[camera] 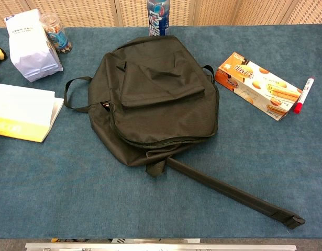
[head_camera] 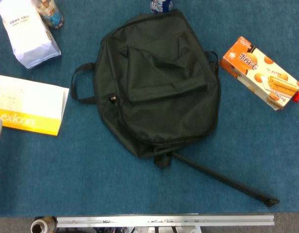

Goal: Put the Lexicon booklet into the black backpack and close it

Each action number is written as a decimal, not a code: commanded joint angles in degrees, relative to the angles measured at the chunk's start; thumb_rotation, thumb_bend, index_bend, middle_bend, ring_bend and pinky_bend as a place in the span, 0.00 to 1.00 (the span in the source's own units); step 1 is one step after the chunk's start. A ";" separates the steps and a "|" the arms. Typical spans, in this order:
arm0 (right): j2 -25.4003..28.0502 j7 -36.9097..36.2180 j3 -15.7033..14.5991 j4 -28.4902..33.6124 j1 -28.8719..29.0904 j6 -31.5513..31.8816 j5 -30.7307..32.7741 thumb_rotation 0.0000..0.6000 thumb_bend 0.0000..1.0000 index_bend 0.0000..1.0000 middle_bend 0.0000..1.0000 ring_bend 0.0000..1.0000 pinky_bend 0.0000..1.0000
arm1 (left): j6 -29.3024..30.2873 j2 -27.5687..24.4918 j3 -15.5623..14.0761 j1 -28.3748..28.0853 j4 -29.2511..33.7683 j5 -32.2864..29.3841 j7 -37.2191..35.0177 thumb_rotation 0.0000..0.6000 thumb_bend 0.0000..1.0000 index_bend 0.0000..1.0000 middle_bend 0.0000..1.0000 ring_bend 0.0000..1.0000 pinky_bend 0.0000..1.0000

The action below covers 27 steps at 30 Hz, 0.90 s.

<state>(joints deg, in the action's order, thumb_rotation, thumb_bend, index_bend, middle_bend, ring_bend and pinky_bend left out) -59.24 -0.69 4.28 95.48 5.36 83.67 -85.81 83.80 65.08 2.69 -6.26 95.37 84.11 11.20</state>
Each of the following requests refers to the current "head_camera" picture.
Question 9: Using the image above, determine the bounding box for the brown tape roll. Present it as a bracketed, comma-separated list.
[30, 216, 57, 233]

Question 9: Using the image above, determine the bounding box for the blue Pepsi bottle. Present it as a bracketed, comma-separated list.
[150, 0, 174, 14]

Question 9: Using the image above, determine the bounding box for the aluminium profile rail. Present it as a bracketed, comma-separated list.
[56, 213, 275, 228]

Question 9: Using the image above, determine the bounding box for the white snack bag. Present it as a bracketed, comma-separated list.
[0, 0, 62, 69]

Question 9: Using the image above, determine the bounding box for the blue felt table cover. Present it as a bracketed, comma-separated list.
[0, 0, 299, 217]

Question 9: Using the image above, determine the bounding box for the black backpack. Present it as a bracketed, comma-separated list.
[70, 9, 281, 208]

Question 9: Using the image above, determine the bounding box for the clear jar of coloured pencils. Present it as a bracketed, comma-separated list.
[34, 0, 65, 30]

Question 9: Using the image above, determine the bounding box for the red marker pen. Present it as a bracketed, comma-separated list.
[292, 78, 299, 103]

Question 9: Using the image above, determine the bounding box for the white yellow Lexicon book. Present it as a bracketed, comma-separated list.
[0, 74, 70, 136]

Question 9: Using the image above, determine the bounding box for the orange egg roll box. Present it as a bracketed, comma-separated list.
[219, 36, 299, 111]

